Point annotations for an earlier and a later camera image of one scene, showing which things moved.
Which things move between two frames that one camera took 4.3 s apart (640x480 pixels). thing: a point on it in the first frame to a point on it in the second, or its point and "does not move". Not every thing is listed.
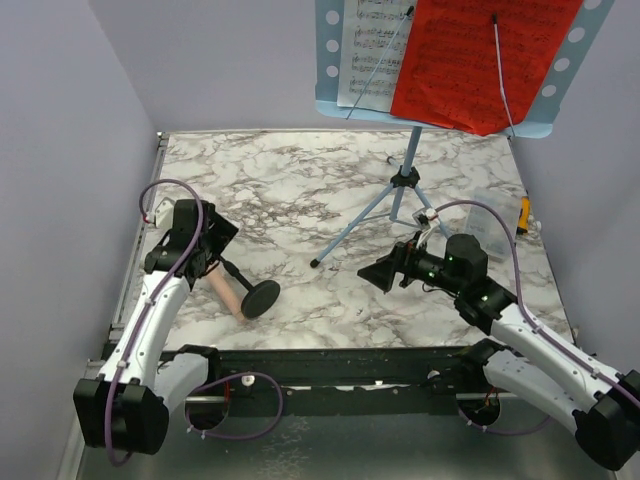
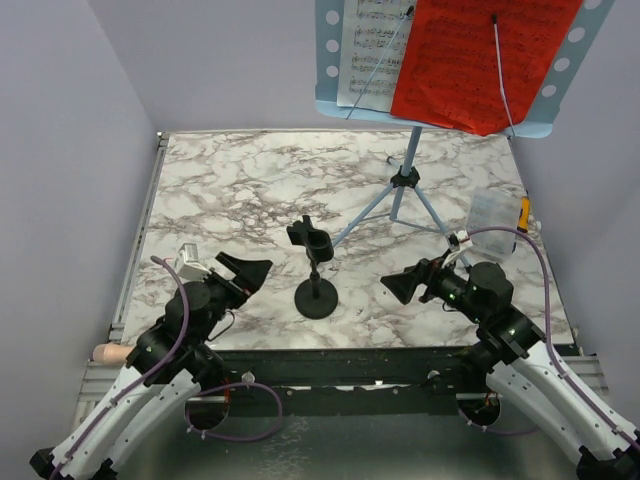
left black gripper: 222,232 to 250,276
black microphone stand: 258,298 to 315,298
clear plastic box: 488,227 does not move
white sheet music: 374,42 does not move
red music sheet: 483,66 does not move
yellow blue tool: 525,209 does not move
